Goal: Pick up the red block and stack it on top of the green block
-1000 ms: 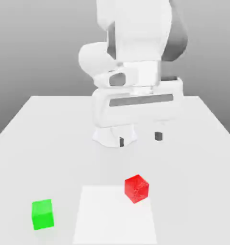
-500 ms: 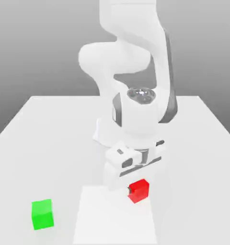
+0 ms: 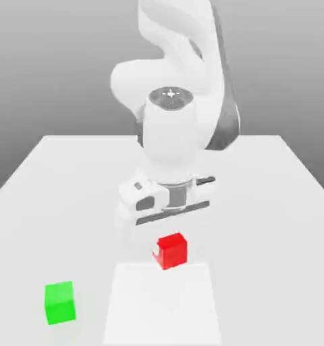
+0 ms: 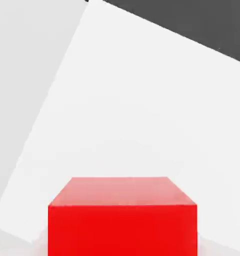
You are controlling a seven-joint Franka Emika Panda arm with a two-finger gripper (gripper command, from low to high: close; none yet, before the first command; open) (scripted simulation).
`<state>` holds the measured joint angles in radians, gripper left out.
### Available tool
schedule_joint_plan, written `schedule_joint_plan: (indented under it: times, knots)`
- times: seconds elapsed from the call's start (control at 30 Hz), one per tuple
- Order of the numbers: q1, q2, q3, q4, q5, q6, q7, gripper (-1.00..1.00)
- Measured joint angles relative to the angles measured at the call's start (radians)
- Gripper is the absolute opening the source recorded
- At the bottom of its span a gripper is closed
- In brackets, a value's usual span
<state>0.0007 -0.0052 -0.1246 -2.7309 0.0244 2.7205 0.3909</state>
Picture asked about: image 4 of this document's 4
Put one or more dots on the small red cube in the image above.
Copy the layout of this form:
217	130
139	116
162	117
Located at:
122	228

